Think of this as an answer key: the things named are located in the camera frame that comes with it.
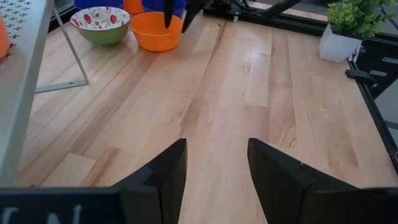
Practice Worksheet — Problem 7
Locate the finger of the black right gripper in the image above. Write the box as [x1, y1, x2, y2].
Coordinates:
[163, 0, 176, 29]
[181, 0, 205, 34]

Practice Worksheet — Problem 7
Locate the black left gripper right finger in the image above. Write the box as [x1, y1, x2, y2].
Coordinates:
[248, 138, 358, 224]

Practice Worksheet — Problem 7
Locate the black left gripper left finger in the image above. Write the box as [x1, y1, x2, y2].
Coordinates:
[111, 138, 188, 224]

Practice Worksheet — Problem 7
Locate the orange plastic mini bowl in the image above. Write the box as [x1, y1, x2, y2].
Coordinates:
[129, 11, 184, 53]
[0, 14, 11, 60]
[123, 0, 144, 15]

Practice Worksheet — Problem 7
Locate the green bowl with floral inside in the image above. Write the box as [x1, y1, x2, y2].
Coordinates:
[70, 6, 131, 47]

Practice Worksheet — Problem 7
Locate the blue plastic mini bowl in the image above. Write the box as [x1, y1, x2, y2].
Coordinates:
[73, 0, 124, 11]
[141, 0, 187, 19]

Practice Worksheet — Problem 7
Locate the green plant in white pot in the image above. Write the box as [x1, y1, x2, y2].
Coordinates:
[318, 0, 398, 63]

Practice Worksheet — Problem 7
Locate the pale green perforated metal shelf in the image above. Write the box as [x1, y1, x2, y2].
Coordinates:
[0, 0, 89, 187]

